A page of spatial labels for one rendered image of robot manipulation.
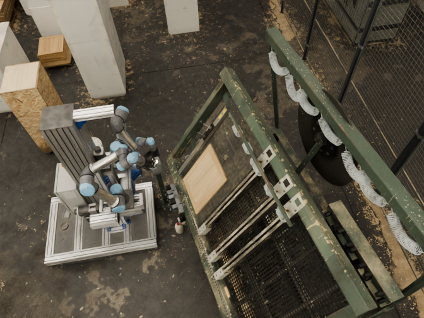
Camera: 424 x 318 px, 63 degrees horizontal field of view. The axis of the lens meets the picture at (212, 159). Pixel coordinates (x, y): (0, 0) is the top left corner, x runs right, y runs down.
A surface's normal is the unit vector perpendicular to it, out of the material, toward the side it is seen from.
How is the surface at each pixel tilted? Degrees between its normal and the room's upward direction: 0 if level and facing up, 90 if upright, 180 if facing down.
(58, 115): 0
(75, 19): 90
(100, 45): 90
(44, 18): 90
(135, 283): 0
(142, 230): 0
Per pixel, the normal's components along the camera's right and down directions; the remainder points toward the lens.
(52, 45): -0.04, -0.57
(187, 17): 0.17, 0.80
